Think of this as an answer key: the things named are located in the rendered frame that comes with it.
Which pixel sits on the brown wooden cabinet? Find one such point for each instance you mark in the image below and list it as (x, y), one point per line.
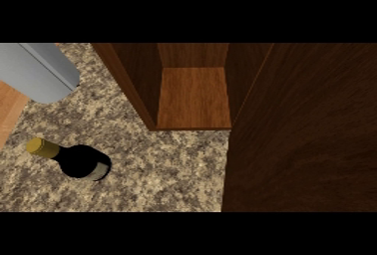
(195, 96)

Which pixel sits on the dark brown cabinet door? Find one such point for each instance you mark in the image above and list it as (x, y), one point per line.
(304, 132)

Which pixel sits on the black wine bottle gold cap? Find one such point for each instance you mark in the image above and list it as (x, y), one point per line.
(79, 161)

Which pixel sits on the grey rounded appliance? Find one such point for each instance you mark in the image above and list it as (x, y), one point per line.
(38, 71)

